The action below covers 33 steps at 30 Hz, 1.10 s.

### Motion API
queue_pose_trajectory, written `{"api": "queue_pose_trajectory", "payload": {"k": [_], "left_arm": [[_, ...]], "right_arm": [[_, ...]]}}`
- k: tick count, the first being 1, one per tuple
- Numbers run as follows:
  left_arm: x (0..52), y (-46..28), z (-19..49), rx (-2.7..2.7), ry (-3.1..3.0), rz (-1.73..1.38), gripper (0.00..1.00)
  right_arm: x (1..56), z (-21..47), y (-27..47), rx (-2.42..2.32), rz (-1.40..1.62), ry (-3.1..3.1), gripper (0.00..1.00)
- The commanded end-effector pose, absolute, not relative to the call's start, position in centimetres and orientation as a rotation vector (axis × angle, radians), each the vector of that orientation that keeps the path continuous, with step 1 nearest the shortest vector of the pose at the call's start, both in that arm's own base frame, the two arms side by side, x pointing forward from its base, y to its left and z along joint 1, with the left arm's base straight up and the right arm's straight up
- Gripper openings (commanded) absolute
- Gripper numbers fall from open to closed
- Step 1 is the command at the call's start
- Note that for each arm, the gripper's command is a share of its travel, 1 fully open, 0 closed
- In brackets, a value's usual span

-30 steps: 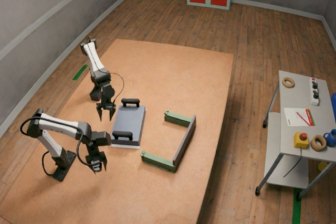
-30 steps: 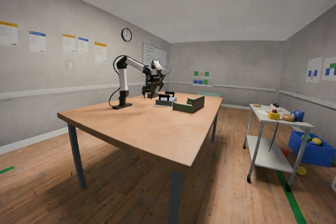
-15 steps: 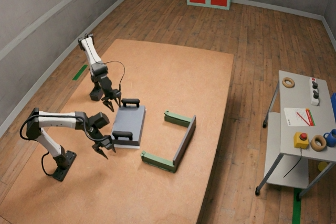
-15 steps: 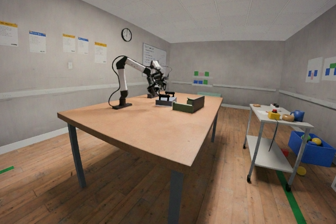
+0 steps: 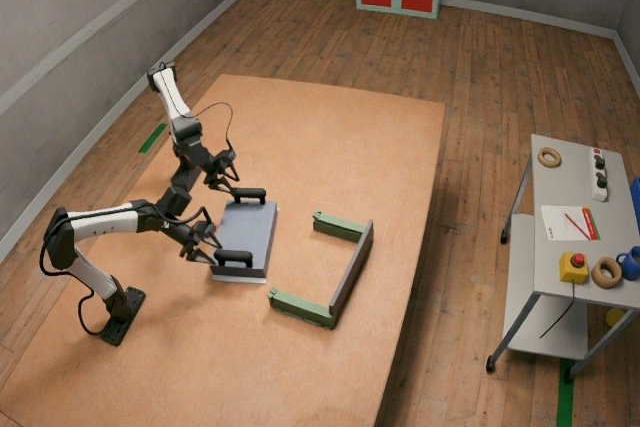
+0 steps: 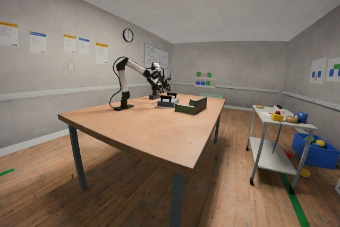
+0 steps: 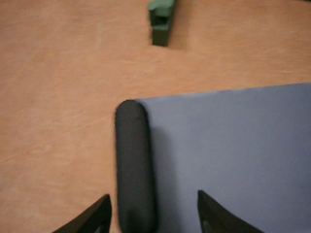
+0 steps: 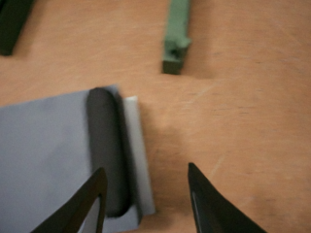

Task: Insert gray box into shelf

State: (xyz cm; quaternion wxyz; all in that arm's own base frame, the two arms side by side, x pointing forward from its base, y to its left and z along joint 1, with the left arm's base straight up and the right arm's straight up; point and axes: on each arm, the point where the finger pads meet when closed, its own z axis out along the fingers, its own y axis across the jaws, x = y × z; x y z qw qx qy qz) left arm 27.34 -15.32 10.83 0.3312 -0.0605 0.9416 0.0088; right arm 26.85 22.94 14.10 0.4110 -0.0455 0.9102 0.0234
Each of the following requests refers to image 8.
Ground grey box with black handle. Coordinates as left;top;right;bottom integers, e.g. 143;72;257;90
0;83;156;233

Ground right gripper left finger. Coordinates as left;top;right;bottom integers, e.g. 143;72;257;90
30;167;108;233

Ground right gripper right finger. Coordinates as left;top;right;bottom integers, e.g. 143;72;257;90
188;162;267;233

